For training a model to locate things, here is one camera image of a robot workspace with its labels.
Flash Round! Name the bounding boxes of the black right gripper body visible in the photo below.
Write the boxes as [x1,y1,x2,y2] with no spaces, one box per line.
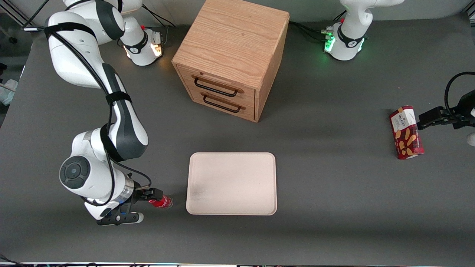
[119,188,149,215]

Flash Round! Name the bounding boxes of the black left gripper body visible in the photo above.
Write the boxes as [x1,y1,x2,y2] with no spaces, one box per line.
[458,90,475,130]

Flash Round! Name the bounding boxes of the small red coke bottle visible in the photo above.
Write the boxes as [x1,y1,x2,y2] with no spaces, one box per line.
[148,195,174,209]

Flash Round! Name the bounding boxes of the beige plastic tray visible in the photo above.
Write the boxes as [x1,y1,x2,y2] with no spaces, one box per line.
[186,152,278,216]

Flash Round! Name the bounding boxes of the red Walkers cookie box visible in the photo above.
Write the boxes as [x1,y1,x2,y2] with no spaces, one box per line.
[389,106,425,160]

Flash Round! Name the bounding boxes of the white crumpled cloth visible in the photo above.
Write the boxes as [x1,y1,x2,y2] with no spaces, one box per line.
[0,79,19,106]

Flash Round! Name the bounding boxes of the wooden two-drawer cabinet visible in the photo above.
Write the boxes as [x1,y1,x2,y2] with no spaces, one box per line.
[171,0,290,123]

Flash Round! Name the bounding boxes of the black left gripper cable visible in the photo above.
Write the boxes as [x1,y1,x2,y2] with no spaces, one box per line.
[444,72,475,115]

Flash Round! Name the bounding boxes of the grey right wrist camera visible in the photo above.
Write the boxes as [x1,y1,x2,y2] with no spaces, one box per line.
[96,212,144,226]

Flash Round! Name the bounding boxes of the black metal drawer handle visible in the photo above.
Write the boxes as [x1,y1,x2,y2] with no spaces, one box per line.
[191,74,245,98]
[201,93,246,113]

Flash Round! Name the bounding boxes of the black left base cables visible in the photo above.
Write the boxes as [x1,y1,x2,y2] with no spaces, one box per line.
[289,10,348,43]

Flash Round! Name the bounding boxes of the black base cables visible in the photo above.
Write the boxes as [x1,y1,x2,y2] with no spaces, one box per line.
[141,4,177,49]
[289,10,348,43]

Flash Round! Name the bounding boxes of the black right base cables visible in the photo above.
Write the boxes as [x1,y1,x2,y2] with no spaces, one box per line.
[141,4,177,49]

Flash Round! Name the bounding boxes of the aluminium frame rail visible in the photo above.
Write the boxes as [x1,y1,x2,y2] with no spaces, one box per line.
[7,0,35,26]

